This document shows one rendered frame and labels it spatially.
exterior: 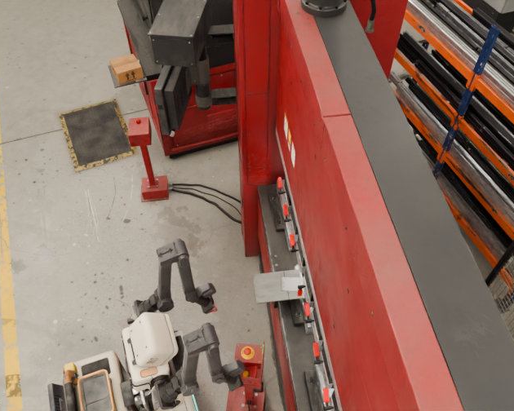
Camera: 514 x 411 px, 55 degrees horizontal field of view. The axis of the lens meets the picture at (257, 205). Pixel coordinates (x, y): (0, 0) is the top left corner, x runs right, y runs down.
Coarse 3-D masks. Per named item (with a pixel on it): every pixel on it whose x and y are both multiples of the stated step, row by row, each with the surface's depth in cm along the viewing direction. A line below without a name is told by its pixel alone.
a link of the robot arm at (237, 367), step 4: (236, 360) 225; (240, 360) 229; (232, 364) 225; (236, 364) 224; (240, 364) 226; (224, 368) 225; (228, 368) 224; (232, 368) 224; (236, 368) 223; (240, 368) 224; (244, 368) 228; (224, 372) 224; (228, 372) 223; (232, 372) 224; (236, 372) 225; (240, 372) 225; (224, 376) 223; (216, 380) 219; (220, 380) 220; (224, 380) 222
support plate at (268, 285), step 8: (272, 272) 280; (280, 272) 280; (288, 272) 280; (296, 272) 280; (256, 280) 277; (264, 280) 277; (272, 280) 277; (280, 280) 277; (256, 288) 274; (264, 288) 274; (272, 288) 274; (280, 288) 274; (256, 296) 270; (264, 296) 270; (272, 296) 270; (280, 296) 270; (296, 296) 270; (304, 296) 271
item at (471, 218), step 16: (416, 128) 446; (432, 160) 419; (448, 176) 407; (448, 192) 397; (464, 192) 399; (464, 208) 382; (480, 208) 388; (480, 224) 371; (496, 224) 379; (496, 240) 362; (496, 256) 362
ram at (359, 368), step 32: (288, 64) 233; (288, 96) 242; (288, 128) 252; (288, 160) 263; (320, 160) 187; (320, 192) 193; (320, 224) 199; (320, 256) 206; (320, 288) 213; (352, 288) 159; (352, 320) 163; (352, 352) 168; (352, 384) 173; (384, 384) 136
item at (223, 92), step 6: (210, 90) 349; (216, 90) 349; (222, 90) 349; (228, 90) 349; (234, 90) 349; (216, 96) 344; (222, 96) 344; (228, 96) 344; (234, 96) 345; (216, 102) 347; (222, 102) 350; (228, 102) 350; (234, 102) 350
